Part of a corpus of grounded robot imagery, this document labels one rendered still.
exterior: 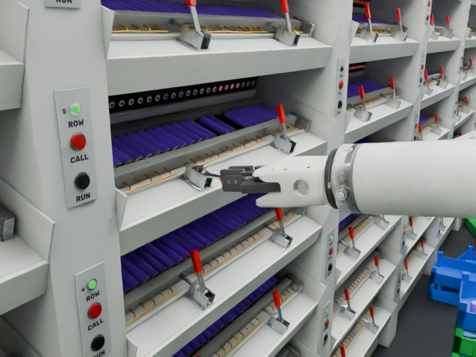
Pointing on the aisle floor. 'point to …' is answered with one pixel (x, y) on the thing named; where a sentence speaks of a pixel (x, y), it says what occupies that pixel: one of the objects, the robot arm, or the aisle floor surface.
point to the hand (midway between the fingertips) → (238, 178)
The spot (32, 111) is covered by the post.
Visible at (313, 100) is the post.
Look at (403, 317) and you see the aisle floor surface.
